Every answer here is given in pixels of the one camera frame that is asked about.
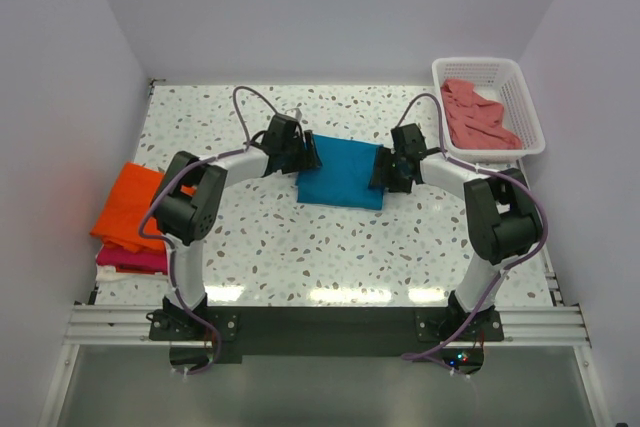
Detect blue t shirt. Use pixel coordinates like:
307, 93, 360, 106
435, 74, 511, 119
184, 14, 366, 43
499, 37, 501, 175
296, 135, 384, 211

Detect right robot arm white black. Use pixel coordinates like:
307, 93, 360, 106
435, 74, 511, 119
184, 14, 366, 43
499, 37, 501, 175
369, 124, 544, 341

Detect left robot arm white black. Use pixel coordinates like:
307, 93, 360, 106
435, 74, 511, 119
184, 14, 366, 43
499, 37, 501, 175
139, 114, 322, 342

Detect salmon pink t shirt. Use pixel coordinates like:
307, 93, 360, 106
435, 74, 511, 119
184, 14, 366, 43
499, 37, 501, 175
440, 78, 523, 150

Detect white plastic basket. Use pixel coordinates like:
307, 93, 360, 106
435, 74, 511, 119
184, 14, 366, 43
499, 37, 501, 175
432, 57, 545, 164

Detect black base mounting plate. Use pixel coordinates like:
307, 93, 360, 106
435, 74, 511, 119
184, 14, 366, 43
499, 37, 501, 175
148, 305, 504, 377

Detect magenta folded t shirt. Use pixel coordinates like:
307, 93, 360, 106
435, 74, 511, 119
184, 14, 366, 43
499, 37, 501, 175
96, 247, 168, 275

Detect orange folded t shirt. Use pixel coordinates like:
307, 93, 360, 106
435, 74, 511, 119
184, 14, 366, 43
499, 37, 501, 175
90, 162, 165, 253

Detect white folded t shirt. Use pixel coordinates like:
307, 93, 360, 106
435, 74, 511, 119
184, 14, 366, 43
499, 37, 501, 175
96, 266, 167, 282

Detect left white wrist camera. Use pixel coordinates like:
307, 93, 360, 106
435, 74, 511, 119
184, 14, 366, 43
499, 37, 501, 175
290, 108, 303, 123

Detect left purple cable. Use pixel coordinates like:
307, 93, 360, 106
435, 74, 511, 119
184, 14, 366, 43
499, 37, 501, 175
138, 85, 296, 376

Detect aluminium rail frame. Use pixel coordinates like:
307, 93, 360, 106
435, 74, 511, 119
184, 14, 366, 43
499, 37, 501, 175
63, 303, 591, 347

